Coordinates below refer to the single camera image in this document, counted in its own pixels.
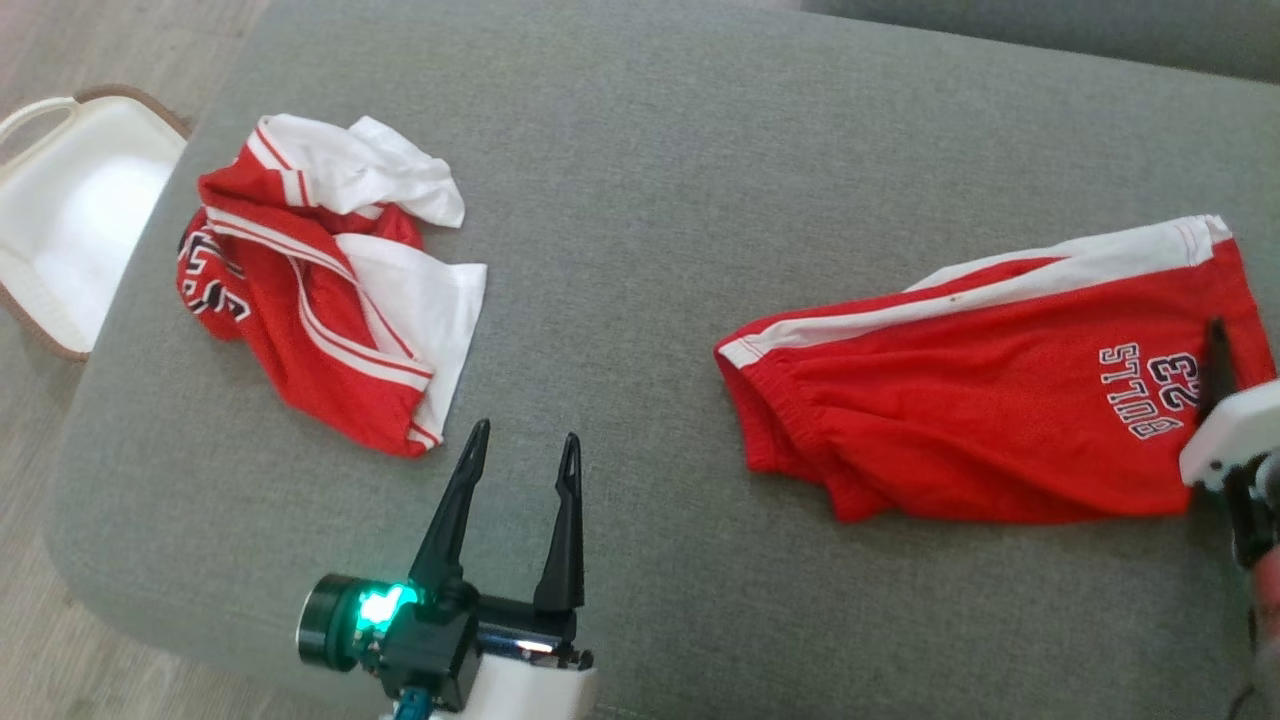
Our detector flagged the red Bulls 23 shorts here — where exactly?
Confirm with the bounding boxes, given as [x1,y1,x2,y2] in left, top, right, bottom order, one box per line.
[714,214,1278,524]

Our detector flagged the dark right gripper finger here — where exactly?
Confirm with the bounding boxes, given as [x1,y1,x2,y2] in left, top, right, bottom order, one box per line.
[1199,318,1239,417]

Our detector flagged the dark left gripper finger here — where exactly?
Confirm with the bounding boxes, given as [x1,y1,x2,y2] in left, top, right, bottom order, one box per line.
[408,418,492,601]
[532,432,587,614]

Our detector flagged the large grey sofa seat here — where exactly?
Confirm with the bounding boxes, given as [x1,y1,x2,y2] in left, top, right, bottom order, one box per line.
[45,0,1280,720]

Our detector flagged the grey sofa cushion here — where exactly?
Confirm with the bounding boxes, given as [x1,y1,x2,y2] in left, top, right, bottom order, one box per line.
[800,0,1280,86]

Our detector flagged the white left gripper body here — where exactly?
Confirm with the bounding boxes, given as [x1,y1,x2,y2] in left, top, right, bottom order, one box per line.
[298,573,599,720]

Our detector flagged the white laundry basket brown rim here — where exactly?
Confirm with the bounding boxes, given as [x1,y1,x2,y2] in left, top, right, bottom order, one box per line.
[0,85,191,363]

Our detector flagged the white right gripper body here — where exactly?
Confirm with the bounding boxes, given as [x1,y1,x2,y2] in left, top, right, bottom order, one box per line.
[1178,378,1280,491]

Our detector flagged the red white basketball jersey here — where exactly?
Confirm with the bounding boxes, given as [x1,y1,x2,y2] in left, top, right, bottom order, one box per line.
[177,113,489,459]

